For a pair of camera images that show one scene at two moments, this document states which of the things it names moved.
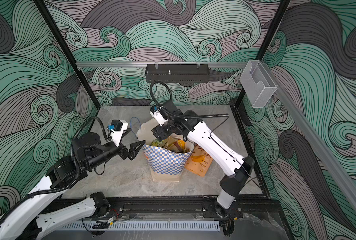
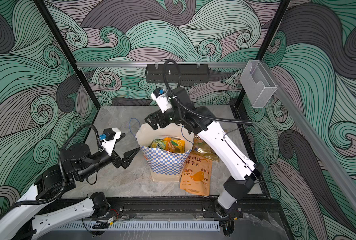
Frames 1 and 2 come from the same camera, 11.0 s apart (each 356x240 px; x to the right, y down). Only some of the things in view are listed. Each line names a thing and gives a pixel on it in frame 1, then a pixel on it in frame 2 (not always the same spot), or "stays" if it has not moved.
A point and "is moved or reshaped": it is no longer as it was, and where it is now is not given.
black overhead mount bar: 177,73 stays
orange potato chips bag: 199,161 is moved or reshaped
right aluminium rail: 325,150 stays
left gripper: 131,153 to 126,160
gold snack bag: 169,143 is moved or reshaped
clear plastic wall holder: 258,84 stays
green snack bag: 156,143 stays
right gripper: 161,132 to 157,114
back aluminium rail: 163,64 stays
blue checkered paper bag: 165,165 stays
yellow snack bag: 181,144 stays
